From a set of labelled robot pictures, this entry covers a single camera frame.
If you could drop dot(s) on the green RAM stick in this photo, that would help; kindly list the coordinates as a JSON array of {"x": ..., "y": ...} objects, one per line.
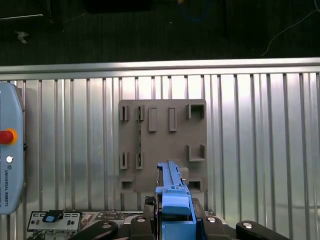
[{"x": 139, "y": 135}]

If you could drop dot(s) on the hard disk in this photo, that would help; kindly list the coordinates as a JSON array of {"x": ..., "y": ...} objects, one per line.
[{"x": 175, "y": 205}]

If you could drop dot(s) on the black open PC case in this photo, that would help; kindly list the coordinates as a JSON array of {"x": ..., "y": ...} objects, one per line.
[{"x": 72, "y": 221}]

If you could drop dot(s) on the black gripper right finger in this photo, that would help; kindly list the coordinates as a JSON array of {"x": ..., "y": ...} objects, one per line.
[{"x": 212, "y": 227}]

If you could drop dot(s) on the blue rear port plug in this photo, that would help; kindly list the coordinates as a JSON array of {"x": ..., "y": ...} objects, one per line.
[{"x": 51, "y": 218}]

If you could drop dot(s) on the pale blue teach pendant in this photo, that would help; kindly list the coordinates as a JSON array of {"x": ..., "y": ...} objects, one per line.
[{"x": 12, "y": 175}]

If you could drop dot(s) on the white paper scrap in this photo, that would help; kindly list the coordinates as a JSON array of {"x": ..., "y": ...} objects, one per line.
[{"x": 22, "y": 36}]

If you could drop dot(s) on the grey parts rack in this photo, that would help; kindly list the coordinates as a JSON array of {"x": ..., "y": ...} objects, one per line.
[{"x": 162, "y": 145}]

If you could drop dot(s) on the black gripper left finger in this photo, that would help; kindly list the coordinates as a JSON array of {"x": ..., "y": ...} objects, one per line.
[{"x": 141, "y": 227}]

